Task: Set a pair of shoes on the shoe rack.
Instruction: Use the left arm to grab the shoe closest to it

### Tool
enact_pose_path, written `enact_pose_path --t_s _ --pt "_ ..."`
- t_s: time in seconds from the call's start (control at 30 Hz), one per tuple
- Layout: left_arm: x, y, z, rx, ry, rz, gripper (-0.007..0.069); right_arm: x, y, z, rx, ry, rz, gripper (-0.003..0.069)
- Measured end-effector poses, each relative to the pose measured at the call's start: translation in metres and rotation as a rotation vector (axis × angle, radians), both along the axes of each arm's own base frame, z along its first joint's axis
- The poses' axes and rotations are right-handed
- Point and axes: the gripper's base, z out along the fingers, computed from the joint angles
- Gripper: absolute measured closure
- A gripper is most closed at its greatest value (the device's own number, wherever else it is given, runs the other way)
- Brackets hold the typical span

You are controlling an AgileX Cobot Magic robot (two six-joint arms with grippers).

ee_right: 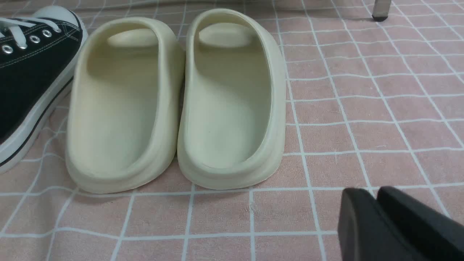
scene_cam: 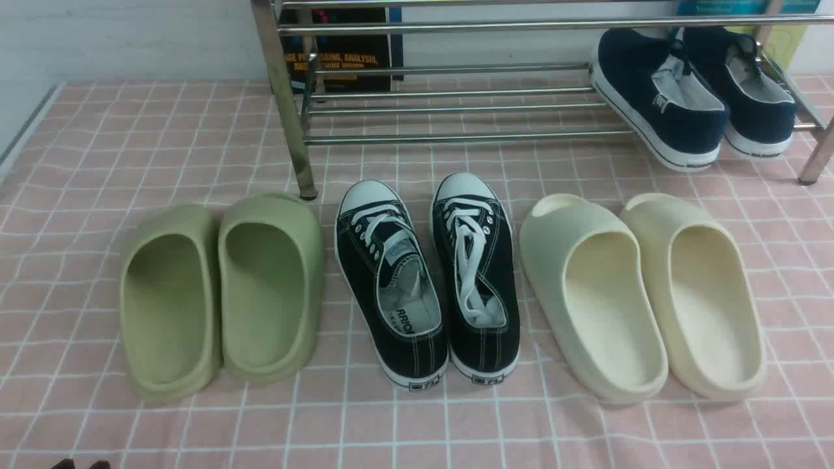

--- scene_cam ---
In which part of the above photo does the navy sneaker, left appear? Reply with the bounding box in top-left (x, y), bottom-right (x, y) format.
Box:
top-left (590, 29), bottom-right (730, 172)

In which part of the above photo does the navy sneaker, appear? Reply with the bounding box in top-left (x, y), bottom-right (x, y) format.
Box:
top-left (590, 29), bottom-right (730, 172)
top-left (676, 27), bottom-right (798, 160)

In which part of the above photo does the navy sneaker, right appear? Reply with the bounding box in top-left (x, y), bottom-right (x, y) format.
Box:
top-left (676, 27), bottom-right (798, 160)

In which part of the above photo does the green slipper, outer left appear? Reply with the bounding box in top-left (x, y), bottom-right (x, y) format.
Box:
top-left (119, 204), bottom-right (222, 401)

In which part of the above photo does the black book with orange text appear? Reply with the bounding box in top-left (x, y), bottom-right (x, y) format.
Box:
top-left (281, 8), bottom-right (404, 94)

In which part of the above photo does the metal shoe rack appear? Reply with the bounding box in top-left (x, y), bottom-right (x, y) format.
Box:
top-left (251, 1), bottom-right (832, 200)

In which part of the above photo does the pink checkered tablecloth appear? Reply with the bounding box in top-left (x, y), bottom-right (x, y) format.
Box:
top-left (1, 81), bottom-right (832, 468)

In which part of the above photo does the cream slipper, right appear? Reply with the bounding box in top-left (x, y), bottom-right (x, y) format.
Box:
top-left (620, 193), bottom-right (768, 401)

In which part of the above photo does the green slipper, inner right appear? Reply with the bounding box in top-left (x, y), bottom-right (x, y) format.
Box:
top-left (218, 193), bottom-right (325, 382)

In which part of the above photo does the cream slipper, left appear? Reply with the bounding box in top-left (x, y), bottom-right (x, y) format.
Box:
top-left (519, 193), bottom-right (669, 404)

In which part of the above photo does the cream slipper, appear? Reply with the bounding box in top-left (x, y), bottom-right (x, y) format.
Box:
top-left (519, 193), bottom-right (669, 404)
top-left (620, 193), bottom-right (768, 401)

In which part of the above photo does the black canvas sneaker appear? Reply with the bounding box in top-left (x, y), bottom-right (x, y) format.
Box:
top-left (429, 172), bottom-right (521, 386)
top-left (334, 179), bottom-right (449, 391)

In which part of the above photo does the green slipper, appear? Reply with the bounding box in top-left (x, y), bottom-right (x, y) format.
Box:
top-left (119, 204), bottom-right (222, 401)
top-left (218, 193), bottom-right (325, 382)

